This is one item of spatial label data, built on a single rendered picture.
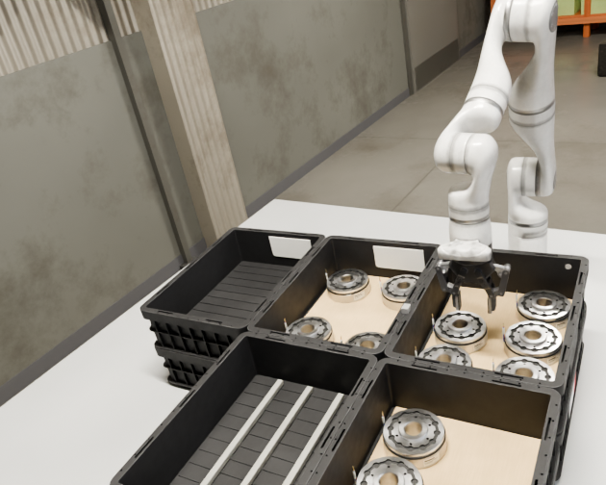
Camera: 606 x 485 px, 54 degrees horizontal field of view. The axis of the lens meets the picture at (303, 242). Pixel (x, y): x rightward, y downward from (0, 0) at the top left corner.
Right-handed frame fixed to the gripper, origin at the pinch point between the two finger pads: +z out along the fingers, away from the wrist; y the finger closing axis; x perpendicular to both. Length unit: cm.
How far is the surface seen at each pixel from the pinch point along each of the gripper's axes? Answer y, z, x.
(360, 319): 25.8, 9.1, -2.6
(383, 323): 20.3, 9.1, -2.1
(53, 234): 206, 34, -72
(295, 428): 26.9, 9.5, 30.4
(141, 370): 83, 22, 12
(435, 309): 9.6, 6.8, -6.2
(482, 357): -2.0, 9.1, 4.9
